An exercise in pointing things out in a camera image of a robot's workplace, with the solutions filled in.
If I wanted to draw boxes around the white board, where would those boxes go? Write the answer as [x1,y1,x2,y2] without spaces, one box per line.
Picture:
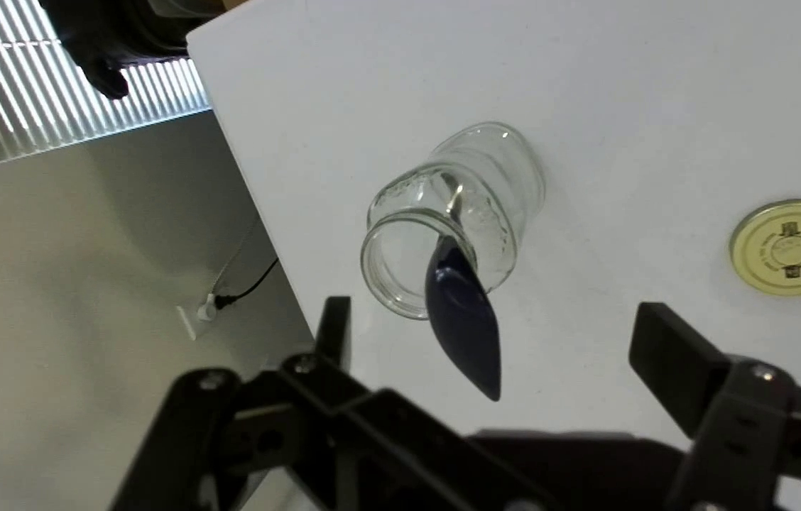
[186,0,801,511]

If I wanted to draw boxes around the clear glass jar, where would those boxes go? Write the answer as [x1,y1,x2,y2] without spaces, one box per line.
[359,120,549,324]

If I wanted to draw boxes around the white wall outlet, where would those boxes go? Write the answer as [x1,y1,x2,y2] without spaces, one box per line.
[177,293,224,344]

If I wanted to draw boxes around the gold metal jar lid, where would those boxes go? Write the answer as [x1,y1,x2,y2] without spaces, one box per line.
[727,195,801,300]

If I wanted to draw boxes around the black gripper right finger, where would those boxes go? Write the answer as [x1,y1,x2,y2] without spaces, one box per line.
[627,300,801,511]

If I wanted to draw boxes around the black power cable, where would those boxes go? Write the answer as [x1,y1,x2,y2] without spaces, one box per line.
[214,255,285,313]

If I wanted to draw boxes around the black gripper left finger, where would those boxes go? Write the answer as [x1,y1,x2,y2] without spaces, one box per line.
[110,296,555,511]

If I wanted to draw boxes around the white window blinds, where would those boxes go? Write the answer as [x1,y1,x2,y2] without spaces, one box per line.
[0,0,215,175]

